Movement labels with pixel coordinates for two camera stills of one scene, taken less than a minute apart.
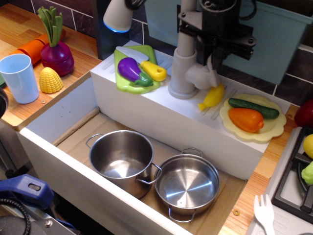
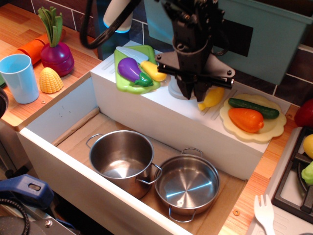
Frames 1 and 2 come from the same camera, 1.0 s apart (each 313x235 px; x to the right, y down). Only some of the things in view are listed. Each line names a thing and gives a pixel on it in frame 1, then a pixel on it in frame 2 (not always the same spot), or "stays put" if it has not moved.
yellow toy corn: (49, 81) stays put
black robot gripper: (217, 25) to (194, 24)
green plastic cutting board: (126, 86) stays put
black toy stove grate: (297, 153) stays put
